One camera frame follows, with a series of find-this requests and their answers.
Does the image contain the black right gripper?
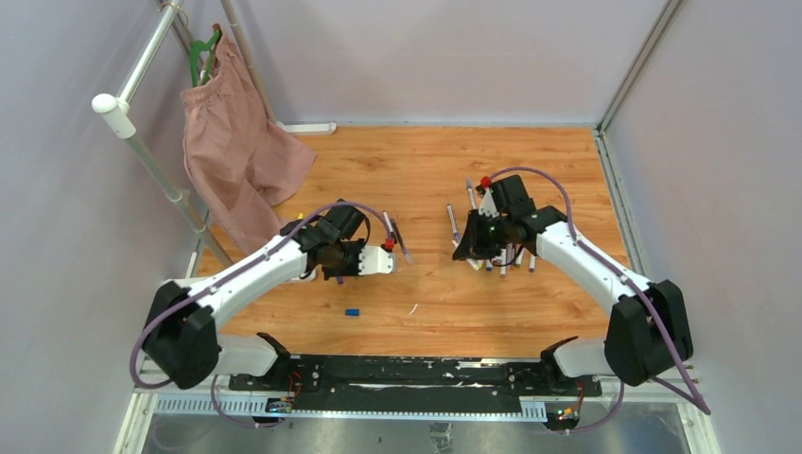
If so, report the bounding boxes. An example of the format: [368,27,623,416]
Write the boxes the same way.
[454,209,512,262]

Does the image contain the white pen brown cap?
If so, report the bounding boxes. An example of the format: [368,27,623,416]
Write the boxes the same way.
[498,249,508,278]

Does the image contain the purple cap marker pen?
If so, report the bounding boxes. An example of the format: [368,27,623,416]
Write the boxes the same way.
[445,203,462,245]

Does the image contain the black cap marker pen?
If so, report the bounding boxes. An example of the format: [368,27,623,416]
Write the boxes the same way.
[382,211,395,238]

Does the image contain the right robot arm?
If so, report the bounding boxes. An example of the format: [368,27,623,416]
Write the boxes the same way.
[452,175,694,395]

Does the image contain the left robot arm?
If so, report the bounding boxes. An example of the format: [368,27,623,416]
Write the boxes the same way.
[129,200,396,391]

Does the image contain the grey cap marker pen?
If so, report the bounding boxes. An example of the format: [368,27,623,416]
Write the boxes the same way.
[465,178,478,210]

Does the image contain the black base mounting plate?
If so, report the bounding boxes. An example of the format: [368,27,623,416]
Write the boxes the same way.
[223,355,602,422]

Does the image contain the pink cloth shorts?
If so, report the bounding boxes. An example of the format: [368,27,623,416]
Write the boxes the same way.
[182,35,316,254]

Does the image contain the green clothes hanger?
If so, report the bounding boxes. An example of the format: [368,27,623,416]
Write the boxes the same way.
[189,26,222,88]

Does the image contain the white clothes rack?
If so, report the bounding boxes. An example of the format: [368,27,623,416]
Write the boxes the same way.
[91,0,337,294]

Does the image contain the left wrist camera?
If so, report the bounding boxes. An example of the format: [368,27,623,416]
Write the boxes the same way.
[357,238,397,276]

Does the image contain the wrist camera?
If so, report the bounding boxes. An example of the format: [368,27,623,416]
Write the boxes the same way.
[477,176,499,218]
[357,238,397,276]

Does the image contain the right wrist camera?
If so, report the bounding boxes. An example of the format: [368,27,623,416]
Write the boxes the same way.
[477,176,499,218]

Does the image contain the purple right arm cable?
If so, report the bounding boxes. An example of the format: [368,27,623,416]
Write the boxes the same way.
[488,166,713,435]

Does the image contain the grey aluminium frame rail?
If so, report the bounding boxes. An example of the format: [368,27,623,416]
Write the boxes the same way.
[594,0,721,453]

